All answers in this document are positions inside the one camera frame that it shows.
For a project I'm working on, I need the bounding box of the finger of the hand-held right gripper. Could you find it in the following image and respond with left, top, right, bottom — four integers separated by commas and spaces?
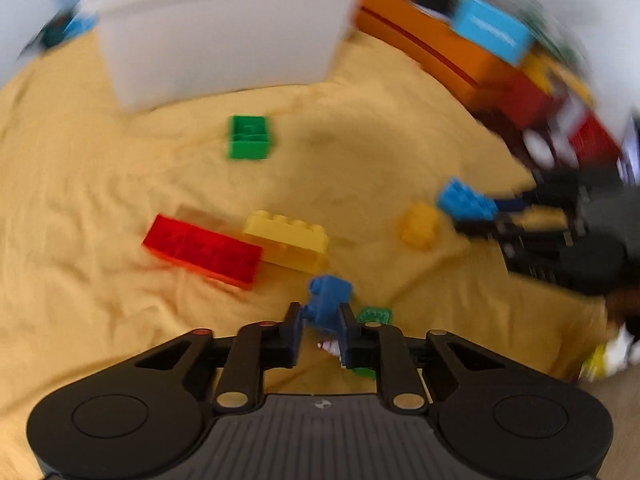
456, 216, 513, 245
492, 191, 541, 213

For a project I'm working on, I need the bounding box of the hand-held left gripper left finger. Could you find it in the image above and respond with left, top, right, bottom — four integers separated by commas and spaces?
132, 302, 306, 414

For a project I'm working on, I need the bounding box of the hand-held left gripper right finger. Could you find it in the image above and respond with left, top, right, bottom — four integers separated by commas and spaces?
337, 302, 507, 414

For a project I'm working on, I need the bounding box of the light blue toy brick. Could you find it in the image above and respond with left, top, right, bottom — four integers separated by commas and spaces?
437, 176, 499, 224

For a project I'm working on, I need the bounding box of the white plastic container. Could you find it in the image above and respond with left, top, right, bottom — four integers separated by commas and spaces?
80, 0, 362, 112

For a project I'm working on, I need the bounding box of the green toy piece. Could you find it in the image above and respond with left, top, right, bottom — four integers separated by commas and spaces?
351, 306, 395, 379

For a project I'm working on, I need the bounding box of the small yellow toy brick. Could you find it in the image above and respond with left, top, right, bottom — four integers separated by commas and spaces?
398, 202, 442, 252

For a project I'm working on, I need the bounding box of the long yellow toy brick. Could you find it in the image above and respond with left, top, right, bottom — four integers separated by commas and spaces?
243, 209, 331, 276

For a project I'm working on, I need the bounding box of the red box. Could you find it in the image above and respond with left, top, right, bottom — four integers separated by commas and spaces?
549, 97, 627, 167

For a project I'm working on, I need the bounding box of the white yellow object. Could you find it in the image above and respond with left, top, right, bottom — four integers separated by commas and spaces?
581, 327, 640, 382

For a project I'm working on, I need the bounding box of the long red toy brick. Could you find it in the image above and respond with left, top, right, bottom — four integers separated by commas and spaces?
141, 213, 264, 291

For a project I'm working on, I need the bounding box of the orange box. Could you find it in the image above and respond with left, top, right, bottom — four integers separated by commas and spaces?
354, 0, 553, 132

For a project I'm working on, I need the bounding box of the light blue box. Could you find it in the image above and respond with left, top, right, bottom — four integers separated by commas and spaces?
451, 0, 534, 67

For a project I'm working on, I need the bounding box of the green toy brick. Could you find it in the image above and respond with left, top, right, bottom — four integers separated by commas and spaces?
227, 114, 275, 161

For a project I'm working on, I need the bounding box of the yellow cloth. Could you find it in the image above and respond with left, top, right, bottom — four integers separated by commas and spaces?
0, 25, 623, 480

